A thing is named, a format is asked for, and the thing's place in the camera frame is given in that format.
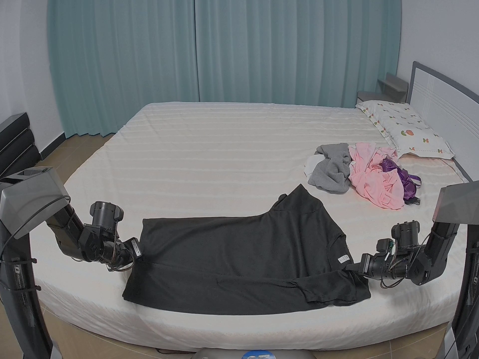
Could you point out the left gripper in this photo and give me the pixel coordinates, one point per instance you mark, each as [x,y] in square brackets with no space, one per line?
[131,252]

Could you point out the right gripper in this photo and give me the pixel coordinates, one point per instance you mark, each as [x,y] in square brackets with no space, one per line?
[371,267]

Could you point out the black long-sleeved top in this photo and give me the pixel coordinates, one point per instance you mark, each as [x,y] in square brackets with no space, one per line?
[232,256]

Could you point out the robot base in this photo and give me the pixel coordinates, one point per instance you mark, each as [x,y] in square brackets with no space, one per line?
[258,354]

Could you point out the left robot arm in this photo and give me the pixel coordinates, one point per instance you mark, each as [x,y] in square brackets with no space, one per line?
[26,200]

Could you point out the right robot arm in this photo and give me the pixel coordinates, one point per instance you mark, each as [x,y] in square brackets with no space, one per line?
[452,204]

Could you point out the bed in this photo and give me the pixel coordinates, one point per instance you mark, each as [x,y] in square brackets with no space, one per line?
[209,155]

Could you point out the pink garment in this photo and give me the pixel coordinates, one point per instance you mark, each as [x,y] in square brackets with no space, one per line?
[374,185]

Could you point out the purple garment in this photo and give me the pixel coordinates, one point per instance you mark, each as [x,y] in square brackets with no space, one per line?
[406,181]

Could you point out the grey garment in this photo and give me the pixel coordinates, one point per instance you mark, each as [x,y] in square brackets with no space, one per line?
[331,170]

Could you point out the white garment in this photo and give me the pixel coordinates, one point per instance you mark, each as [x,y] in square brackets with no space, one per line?
[310,165]

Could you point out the white printed pillow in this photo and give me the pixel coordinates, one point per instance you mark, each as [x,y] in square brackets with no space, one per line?
[408,129]

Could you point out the black chest of drawers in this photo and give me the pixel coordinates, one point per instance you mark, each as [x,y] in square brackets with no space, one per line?
[17,140]

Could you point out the grey bedside table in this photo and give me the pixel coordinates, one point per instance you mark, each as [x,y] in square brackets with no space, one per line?
[391,86]

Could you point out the blue-green curtain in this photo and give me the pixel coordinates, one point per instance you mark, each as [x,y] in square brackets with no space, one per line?
[295,39]
[123,51]

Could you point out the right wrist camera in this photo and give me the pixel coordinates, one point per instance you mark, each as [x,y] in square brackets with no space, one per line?
[384,246]

